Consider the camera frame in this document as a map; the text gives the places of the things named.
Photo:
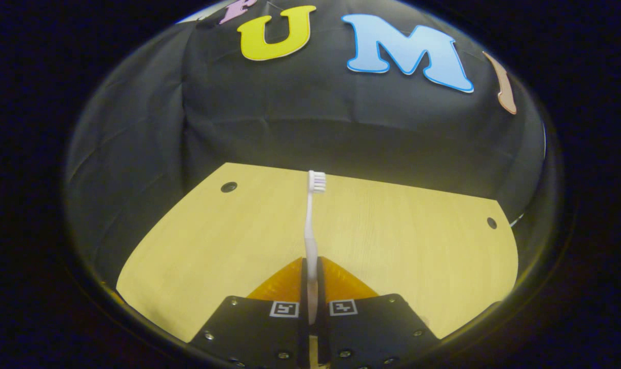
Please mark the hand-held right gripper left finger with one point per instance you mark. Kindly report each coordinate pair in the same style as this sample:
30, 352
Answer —
254, 333

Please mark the light wooden desktop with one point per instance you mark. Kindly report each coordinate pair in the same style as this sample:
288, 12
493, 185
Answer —
213, 246

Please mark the white toothbrush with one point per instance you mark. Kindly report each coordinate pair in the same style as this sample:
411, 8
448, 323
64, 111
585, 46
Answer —
310, 230

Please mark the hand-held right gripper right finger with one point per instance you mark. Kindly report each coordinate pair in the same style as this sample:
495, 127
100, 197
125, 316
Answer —
372, 333

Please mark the black backdrop cloth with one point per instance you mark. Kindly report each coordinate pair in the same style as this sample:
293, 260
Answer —
289, 118

